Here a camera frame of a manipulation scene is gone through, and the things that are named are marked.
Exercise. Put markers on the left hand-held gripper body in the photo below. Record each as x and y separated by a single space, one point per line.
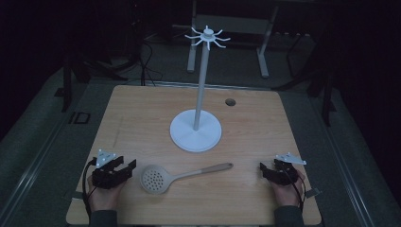
105 178

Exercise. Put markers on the person's right hand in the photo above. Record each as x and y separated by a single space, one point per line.
288 195

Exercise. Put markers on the white metal desk frame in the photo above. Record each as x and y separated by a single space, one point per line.
263 53

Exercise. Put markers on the grey slotted spoon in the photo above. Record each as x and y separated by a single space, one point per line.
156 179

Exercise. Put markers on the black rectangular floor frame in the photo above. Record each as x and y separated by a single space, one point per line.
79 117

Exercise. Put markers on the person's left hand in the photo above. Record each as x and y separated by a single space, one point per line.
104 197

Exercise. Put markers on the white utensil rack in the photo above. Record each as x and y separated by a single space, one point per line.
195 130

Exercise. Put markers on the black stand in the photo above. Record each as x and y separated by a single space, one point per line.
326 94
66 88

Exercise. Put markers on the grey tape strip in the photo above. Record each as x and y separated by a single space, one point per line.
312 193

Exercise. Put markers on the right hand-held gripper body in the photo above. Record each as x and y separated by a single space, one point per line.
285 175

